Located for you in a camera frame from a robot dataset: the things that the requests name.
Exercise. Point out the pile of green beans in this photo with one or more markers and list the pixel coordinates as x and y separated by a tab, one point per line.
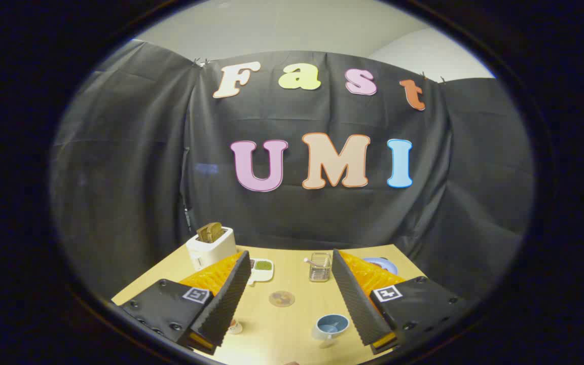
263	265

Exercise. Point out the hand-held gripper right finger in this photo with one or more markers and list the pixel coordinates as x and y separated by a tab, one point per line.
355	299

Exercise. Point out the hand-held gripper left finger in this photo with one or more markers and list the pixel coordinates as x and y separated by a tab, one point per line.
228	299

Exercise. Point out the round brown coaster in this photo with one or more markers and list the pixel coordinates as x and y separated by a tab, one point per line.
282	298

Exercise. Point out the brown bread slice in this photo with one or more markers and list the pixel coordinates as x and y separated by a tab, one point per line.
210	232

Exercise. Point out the light blue plate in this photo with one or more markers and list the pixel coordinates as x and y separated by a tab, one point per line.
387	264

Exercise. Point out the wooden table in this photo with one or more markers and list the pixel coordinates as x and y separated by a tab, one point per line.
292	327

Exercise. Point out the clear juice bottle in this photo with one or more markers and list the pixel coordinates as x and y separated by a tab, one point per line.
235	327

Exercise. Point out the blue and white cup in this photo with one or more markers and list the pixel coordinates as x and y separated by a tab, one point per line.
331	325

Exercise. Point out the white toaster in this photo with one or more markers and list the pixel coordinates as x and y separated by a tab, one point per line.
211	251

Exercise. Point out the white divided tray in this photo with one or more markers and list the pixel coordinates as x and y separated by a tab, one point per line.
264	275

